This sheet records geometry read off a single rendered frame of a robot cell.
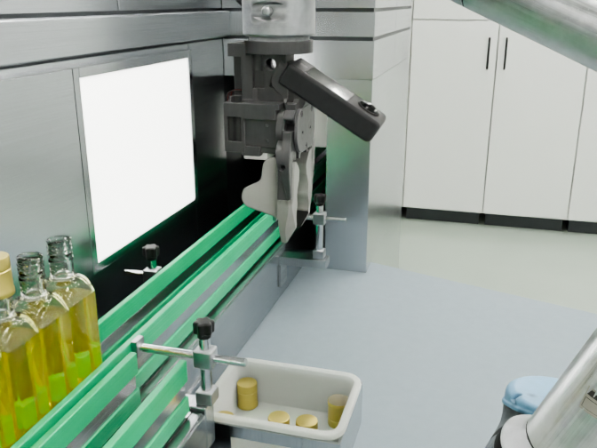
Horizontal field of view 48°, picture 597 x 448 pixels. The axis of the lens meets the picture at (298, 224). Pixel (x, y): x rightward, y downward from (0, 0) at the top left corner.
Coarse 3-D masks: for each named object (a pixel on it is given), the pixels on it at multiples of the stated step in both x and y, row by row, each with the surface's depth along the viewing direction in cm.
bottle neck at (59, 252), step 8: (48, 240) 81; (56, 240) 83; (64, 240) 81; (48, 248) 81; (56, 248) 81; (64, 248) 81; (48, 256) 82; (56, 256) 81; (64, 256) 82; (72, 256) 83; (56, 264) 81; (64, 264) 82; (72, 264) 83; (56, 272) 82; (64, 272) 82; (72, 272) 83
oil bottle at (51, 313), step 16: (16, 304) 77; (32, 304) 76; (48, 304) 77; (64, 304) 80; (48, 320) 77; (64, 320) 80; (48, 336) 77; (64, 336) 80; (48, 352) 77; (64, 352) 80; (48, 368) 78; (64, 368) 80; (48, 384) 78; (64, 384) 81
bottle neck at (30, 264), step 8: (24, 256) 77; (32, 256) 78; (40, 256) 76; (16, 264) 76; (24, 264) 75; (32, 264) 76; (40, 264) 76; (24, 272) 76; (32, 272) 76; (40, 272) 77; (24, 280) 76; (32, 280) 76; (40, 280) 77; (24, 288) 76; (32, 288) 76; (40, 288) 77; (24, 296) 77; (32, 296) 77; (40, 296) 77
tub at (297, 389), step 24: (264, 360) 113; (216, 384) 106; (264, 384) 113; (288, 384) 112; (312, 384) 111; (336, 384) 109; (360, 384) 106; (216, 408) 104; (264, 408) 112; (288, 408) 112; (312, 408) 112; (288, 432) 95; (312, 432) 94; (336, 432) 94
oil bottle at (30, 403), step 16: (0, 320) 72; (16, 320) 73; (32, 320) 75; (0, 336) 71; (16, 336) 72; (32, 336) 74; (16, 352) 72; (32, 352) 74; (16, 368) 72; (32, 368) 75; (16, 384) 72; (32, 384) 75; (16, 400) 73; (32, 400) 75; (48, 400) 78; (16, 416) 73; (32, 416) 75; (16, 432) 74
